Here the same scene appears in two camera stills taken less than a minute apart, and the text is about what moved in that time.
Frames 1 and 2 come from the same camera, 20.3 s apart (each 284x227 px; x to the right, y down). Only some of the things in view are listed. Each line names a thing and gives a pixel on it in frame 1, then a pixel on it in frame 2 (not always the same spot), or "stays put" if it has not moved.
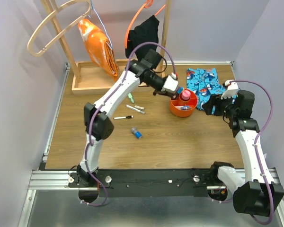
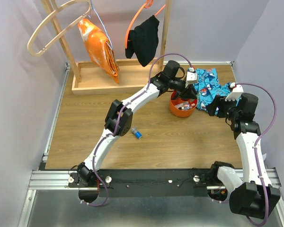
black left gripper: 160,92 -> 188,91
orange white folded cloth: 100,46 stays put
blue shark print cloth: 204,82 stays put
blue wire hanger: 111,47 stays put
